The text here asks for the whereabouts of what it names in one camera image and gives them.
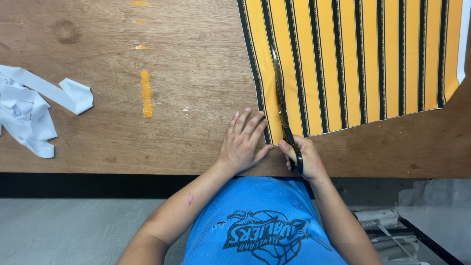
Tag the person's left hand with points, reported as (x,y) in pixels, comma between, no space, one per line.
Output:
(241,147)

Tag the person's right hand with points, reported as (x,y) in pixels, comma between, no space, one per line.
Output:
(311,158)

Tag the yellow black striped fabric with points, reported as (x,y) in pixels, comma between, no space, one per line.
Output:
(349,62)

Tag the person's blue printed shirt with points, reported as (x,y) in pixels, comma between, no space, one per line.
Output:
(259,224)

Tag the white fabric strips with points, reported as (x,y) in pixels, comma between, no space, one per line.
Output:
(33,106)

